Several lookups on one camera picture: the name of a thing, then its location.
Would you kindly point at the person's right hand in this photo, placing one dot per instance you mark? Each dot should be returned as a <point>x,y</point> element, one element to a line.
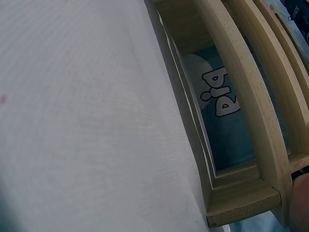
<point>300,205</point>

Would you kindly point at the person's right fingers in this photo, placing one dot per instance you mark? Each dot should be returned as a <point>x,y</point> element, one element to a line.
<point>301,200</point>

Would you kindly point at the light wooden slatted rack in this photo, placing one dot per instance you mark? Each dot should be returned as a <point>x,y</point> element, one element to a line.
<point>243,72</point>

